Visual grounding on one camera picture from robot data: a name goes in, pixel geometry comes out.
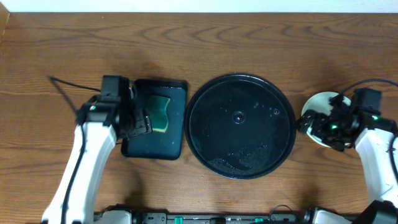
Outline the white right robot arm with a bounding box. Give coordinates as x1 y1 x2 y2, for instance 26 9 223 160
297 89 397 223

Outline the rectangular black tray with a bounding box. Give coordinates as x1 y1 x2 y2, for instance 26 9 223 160
121 79 188 161

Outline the black left camera cable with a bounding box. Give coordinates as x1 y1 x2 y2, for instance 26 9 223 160
48 75 103 224

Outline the round black tray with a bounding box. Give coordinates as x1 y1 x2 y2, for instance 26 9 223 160
184 73 296 180

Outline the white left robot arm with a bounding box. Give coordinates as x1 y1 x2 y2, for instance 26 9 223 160
41 121 120 223

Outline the mint plate with curved mark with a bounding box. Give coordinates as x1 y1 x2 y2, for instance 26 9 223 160
301 91 351 147

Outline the green yellow sponge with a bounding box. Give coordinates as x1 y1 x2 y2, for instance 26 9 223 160
146 95 170 133

